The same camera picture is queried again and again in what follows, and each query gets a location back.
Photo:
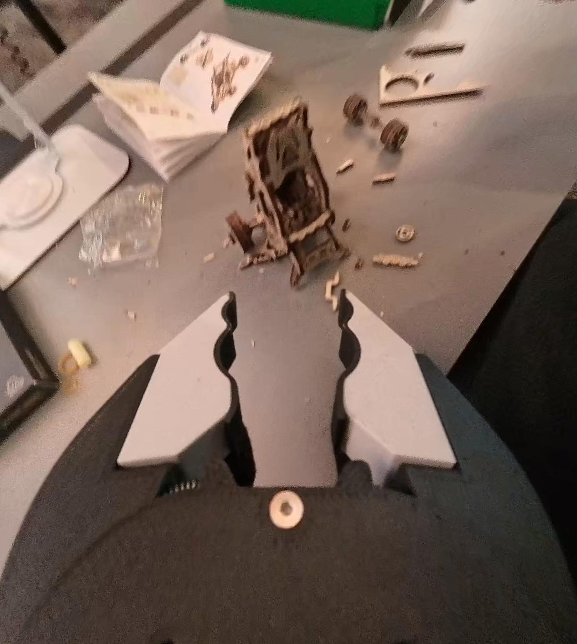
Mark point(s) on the green plastic bin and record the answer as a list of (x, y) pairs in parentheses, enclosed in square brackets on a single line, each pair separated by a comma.
[(308, 13)]

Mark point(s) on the large rubber band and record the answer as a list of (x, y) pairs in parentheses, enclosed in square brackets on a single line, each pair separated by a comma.
[(62, 365)]

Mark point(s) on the white wax cylinder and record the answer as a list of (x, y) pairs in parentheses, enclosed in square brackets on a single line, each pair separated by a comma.
[(79, 352)]

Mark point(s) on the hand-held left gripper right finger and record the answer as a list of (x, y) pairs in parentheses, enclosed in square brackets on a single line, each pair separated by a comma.
[(394, 403)]

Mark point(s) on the instruction booklet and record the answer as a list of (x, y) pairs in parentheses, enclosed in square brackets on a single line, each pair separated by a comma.
[(167, 120)]

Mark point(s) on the wooden buggy model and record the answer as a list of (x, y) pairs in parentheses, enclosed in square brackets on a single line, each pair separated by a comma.
[(288, 201)]

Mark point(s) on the clear plastic bag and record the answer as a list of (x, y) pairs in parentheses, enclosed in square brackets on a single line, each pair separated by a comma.
[(117, 226)]

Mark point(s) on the wooden sheet offcut with holes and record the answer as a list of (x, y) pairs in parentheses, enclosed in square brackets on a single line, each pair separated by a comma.
[(462, 89)]

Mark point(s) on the thin wooden strip offcut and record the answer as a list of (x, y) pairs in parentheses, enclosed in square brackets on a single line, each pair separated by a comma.
[(434, 49)]

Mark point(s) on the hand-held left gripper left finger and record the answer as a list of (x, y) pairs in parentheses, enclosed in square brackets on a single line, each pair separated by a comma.
[(183, 403)]

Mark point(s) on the small wooden peg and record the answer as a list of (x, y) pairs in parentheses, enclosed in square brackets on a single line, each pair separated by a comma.
[(384, 179), (345, 166)]

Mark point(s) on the wooden wheel axle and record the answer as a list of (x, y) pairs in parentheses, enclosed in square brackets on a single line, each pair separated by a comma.
[(394, 133)]

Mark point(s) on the wooden S-shaped piece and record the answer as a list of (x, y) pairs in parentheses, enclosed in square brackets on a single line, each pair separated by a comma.
[(332, 294)]

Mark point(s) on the toothed wooden bar piece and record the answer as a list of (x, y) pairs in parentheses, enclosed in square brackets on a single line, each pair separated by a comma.
[(396, 260)]

